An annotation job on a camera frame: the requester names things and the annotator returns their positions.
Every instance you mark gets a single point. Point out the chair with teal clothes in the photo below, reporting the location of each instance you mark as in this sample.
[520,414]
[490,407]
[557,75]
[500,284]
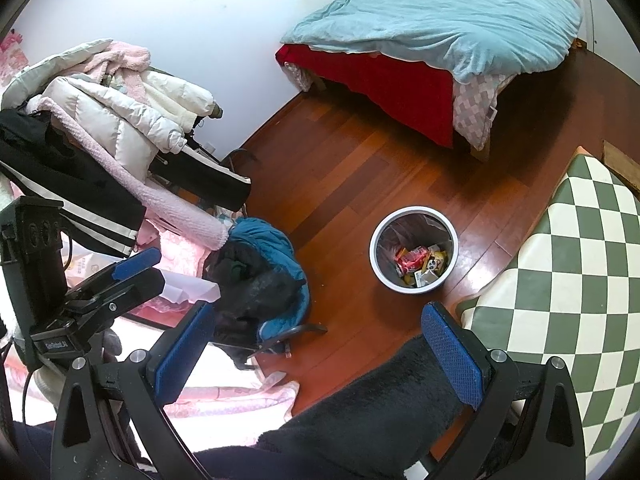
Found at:
[270,240]

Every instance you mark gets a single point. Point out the pink printed blanket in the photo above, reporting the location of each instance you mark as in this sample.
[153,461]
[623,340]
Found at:
[185,260]

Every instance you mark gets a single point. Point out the small pale carton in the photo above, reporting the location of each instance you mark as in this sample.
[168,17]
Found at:
[425,279]

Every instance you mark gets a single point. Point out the yellow printed packet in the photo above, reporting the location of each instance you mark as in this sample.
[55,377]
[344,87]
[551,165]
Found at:
[436,260]

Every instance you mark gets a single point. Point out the red bed sheet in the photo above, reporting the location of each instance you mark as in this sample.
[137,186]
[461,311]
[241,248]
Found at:
[390,85]

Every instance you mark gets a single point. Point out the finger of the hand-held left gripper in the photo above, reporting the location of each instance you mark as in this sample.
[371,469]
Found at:
[135,262]
[135,292]

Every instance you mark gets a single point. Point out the pink patterned bag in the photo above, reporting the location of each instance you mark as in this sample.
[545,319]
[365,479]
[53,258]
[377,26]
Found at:
[10,57]

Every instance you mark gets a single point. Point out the person's left hand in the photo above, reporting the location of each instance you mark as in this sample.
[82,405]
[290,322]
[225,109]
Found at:
[112,346]

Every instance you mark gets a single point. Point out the white paper sheet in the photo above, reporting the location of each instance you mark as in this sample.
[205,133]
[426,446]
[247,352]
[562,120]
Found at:
[192,287]

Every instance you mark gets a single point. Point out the person's dark fleece clothing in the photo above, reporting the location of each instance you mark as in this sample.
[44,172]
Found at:
[350,425]

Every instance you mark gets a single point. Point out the black cloth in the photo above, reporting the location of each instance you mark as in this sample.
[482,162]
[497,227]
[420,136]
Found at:
[250,285]

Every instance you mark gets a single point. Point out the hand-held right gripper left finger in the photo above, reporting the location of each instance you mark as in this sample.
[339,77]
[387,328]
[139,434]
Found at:
[185,350]

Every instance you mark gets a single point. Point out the green white checkered tablecloth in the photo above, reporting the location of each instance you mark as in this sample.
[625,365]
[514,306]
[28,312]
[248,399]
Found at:
[575,270]

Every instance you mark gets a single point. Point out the bed with teal blanket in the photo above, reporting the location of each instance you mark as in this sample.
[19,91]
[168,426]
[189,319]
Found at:
[440,15]

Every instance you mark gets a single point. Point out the black white-striped garment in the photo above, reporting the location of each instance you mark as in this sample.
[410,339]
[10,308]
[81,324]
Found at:
[60,175]
[210,180]

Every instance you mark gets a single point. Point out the wooden board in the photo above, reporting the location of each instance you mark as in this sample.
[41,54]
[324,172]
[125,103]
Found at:
[622,162]

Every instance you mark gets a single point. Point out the white puffer jacket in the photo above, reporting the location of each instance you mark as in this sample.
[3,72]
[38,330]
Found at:
[115,110]

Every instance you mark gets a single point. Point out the red snack packet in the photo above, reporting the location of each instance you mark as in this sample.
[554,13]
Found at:
[409,259]

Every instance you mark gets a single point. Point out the white round waste bin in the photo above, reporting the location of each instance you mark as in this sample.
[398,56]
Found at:
[392,237]

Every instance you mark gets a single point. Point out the pale grey jacket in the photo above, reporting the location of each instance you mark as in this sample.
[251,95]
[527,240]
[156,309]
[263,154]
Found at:
[50,67]

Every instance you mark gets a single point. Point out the pile of jackets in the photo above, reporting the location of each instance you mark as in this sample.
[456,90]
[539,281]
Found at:
[175,200]

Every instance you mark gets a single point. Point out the pink white quilt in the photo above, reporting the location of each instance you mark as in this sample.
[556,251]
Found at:
[240,400]

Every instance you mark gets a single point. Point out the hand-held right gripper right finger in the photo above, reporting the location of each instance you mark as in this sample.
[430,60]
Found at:
[450,350]

